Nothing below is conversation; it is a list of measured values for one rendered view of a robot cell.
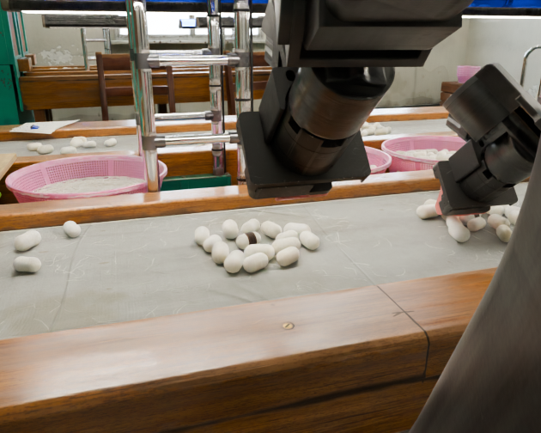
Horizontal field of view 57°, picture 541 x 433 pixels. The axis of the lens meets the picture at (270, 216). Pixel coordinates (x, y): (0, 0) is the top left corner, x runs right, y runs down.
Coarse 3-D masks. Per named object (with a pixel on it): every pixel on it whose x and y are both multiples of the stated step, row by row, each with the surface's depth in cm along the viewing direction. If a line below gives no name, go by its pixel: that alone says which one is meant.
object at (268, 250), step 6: (252, 246) 60; (258, 246) 60; (264, 246) 60; (270, 246) 60; (246, 252) 59; (252, 252) 59; (258, 252) 59; (264, 252) 59; (270, 252) 59; (270, 258) 60
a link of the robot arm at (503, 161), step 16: (496, 128) 55; (512, 128) 55; (528, 128) 54; (496, 144) 57; (512, 144) 54; (528, 144) 54; (496, 160) 57; (512, 160) 55; (528, 160) 54; (496, 176) 58; (512, 176) 57; (528, 176) 57
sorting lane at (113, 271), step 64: (0, 256) 62; (64, 256) 62; (128, 256) 62; (192, 256) 62; (320, 256) 62; (384, 256) 62; (448, 256) 62; (0, 320) 48; (64, 320) 48; (128, 320) 48
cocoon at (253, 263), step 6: (246, 258) 57; (252, 258) 57; (258, 258) 57; (264, 258) 58; (246, 264) 57; (252, 264) 57; (258, 264) 57; (264, 264) 58; (246, 270) 57; (252, 270) 57
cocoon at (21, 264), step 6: (18, 258) 57; (24, 258) 57; (30, 258) 57; (36, 258) 57; (18, 264) 57; (24, 264) 57; (30, 264) 57; (36, 264) 57; (18, 270) 57; (24, 270) 57; (30, 270) 57; (36, 270) 57
